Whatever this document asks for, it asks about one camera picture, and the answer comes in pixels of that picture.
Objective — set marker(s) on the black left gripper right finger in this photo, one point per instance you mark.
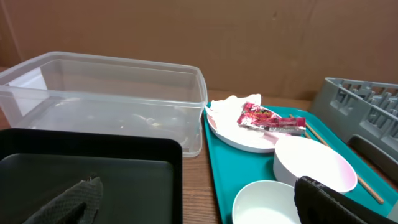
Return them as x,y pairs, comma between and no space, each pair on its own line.
319,204

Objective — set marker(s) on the black plastic tray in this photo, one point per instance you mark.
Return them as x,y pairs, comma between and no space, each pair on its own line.
142,177

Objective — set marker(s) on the teal serving tray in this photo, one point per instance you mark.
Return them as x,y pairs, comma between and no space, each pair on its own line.
233,169

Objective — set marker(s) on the pink round plate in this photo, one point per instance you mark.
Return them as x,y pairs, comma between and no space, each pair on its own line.
242,138

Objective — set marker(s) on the pink bowl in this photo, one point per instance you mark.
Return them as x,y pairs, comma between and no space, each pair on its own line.
295,157

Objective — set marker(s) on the wooden chopstick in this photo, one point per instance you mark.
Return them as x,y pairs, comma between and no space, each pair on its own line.
371,193
309,135

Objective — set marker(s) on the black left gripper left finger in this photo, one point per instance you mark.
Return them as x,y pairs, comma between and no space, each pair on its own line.
79,205

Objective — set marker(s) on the white napkin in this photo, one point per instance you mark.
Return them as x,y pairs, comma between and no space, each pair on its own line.
225,114

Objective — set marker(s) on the clear plastic bin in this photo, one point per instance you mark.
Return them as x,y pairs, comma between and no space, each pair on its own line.
63,91

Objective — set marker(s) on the grey dishwasher rack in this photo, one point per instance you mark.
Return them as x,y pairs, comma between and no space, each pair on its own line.
363,114

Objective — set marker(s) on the red snack wrapper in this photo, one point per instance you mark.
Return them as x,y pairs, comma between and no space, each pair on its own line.
259,118

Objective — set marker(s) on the grey small bowl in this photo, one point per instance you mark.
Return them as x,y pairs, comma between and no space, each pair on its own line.
267,202

